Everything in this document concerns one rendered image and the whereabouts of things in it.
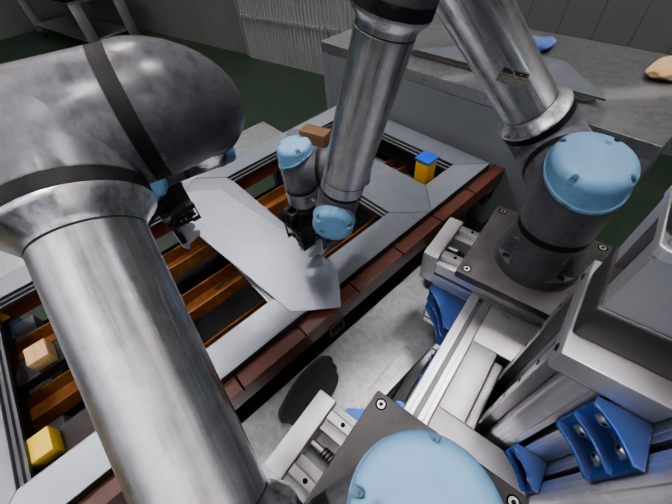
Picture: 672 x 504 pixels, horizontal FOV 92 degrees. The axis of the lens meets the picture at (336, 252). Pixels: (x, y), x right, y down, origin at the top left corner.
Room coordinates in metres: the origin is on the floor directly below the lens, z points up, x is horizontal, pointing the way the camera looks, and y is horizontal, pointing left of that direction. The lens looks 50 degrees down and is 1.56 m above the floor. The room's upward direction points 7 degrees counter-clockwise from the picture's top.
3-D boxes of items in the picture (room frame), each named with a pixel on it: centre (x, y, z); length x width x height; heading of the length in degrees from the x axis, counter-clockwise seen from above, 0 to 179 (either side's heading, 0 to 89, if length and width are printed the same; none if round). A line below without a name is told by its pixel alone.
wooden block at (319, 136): (1.20, 0.02, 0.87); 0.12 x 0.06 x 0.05; 53
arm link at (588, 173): (0.37, -0.38, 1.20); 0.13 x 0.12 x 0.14; 167
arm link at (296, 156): (0.60, 0.06, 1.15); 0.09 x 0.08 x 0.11; 77
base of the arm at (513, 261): (0.36, -0.38, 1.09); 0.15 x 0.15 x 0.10
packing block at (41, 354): (0.42, 0.80, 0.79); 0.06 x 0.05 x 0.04; 37
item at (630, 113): (1.34, -0.68, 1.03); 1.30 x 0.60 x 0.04; 37
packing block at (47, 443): (0.20, 0.68, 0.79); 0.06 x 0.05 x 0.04; 37
